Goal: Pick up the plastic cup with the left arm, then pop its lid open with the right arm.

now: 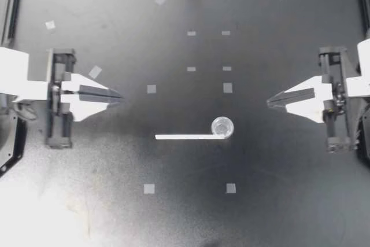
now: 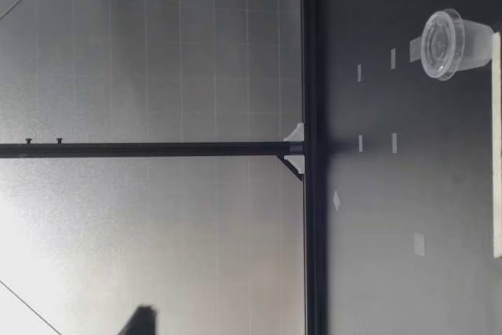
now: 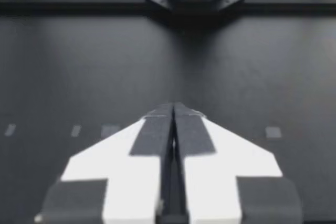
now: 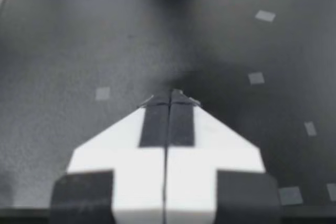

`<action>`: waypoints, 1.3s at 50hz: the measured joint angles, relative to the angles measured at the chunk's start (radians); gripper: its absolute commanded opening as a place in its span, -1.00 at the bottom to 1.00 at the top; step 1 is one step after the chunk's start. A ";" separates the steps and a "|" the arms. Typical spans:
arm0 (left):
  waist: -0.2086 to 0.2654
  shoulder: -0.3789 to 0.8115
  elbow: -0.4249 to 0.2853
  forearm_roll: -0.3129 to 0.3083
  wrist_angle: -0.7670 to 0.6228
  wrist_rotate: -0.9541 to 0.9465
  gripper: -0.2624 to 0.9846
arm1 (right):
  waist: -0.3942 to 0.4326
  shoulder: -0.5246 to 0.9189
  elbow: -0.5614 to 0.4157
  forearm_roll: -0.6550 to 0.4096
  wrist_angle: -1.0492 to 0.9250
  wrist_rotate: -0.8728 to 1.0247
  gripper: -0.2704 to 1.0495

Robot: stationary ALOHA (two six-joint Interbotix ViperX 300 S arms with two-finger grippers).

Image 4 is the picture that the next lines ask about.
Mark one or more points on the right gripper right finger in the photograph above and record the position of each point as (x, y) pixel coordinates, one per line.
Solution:
(194, 171)

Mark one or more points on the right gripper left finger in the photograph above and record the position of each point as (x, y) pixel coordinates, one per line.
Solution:
(136, 171)

